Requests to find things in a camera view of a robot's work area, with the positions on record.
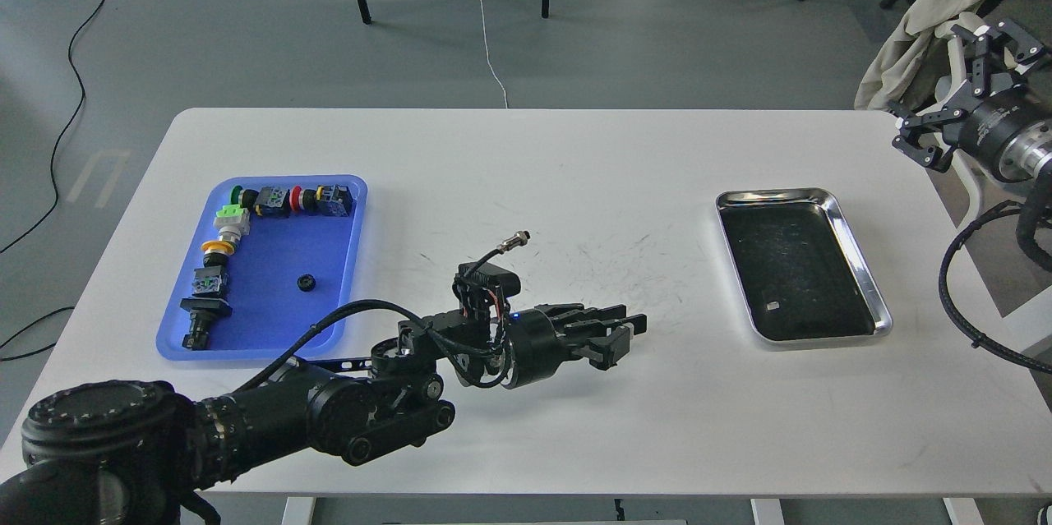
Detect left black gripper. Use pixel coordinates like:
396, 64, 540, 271
503, 305, 648, 389

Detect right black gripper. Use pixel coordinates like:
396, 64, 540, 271
887, 17, 1050, 181

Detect small black gear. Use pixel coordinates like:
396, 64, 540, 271
296, 274, 318, 292

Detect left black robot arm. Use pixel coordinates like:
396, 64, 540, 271
2, 300, 647, 524

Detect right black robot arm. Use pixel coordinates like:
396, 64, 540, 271
888, 12, 1051, 375

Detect silver metal tray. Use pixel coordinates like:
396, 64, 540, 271
715, 187, 893, 347

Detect blue plastic tray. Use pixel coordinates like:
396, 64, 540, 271
155, 174, 367, 361

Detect chair with beige cloth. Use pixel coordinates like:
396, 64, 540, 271
853, 0, 984, 110

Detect blue black contact block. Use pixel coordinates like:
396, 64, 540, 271
315, 184, 353, 217

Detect black green contact block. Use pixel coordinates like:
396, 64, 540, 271
191, 253, 229, 299

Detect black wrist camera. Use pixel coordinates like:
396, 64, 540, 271
452, 230, 530, 327

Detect red push button switch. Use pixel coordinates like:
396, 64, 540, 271
288, 185, 318, 215

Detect black switch contact block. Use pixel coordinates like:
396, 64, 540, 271
252, 186, 292, 219

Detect green push button switch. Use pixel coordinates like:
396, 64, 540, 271
229, 185, 259, 210

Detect yellow push button switch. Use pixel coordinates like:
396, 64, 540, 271
201, 233, 241, 256

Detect white green switch block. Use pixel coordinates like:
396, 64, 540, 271
213, 204, 251, 236

